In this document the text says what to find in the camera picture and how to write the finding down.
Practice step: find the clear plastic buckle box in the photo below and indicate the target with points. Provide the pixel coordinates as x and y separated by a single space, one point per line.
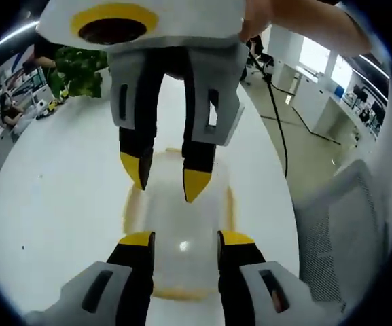
182 217

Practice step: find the blue box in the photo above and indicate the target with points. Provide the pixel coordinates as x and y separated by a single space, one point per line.
339 91

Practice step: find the person's right hand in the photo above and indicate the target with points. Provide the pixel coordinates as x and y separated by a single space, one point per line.
267 13

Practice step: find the white office desk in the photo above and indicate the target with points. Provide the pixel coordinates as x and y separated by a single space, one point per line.
321 105

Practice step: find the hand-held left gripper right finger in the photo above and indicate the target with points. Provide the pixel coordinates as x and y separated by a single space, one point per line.
240 271

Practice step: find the green potted plant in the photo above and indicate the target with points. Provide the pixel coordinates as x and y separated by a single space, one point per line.
80 71

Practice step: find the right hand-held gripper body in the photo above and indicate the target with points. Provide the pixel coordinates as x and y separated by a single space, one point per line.
189 20

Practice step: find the long ceiling light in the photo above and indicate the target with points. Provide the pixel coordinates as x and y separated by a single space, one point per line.
15 34

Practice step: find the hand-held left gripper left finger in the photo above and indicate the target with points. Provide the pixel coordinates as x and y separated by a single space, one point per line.
131 271

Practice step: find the yellow toy car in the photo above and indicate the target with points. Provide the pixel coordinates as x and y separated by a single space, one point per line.
53 105

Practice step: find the grey mesh office chair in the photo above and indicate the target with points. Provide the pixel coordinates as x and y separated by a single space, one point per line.
341 220

